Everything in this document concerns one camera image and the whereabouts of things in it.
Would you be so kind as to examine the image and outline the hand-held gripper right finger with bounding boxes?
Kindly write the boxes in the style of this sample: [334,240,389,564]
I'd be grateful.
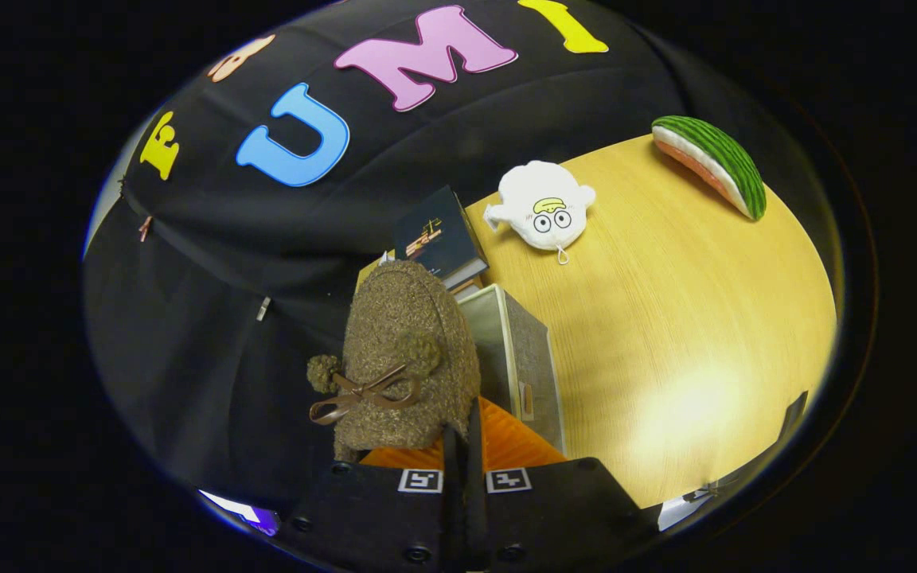
[465,396,665,573]

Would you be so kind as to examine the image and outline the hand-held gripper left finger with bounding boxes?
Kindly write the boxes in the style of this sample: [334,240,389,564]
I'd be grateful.
[277,426,466,573]

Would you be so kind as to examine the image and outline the grey fabric storage box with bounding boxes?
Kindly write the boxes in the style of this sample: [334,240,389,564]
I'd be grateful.
[458,284,567,454]

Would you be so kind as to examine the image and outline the brown fuzzy shoe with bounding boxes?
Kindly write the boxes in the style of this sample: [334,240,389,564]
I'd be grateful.
[306,259,482,464]

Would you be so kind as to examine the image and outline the black backdrop cloth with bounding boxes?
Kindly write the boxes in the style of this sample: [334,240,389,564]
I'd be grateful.
[83,0,849,510]

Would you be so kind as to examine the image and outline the dark hardcover book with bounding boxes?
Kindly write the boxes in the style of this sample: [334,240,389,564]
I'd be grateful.
[393,185,490,289]

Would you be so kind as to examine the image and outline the white plush toy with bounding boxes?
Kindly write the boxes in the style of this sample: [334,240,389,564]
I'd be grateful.
[482,161,596,265]

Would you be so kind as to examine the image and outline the watermelon slice plush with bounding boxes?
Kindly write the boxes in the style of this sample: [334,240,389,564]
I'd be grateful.
[651,115,767,222]

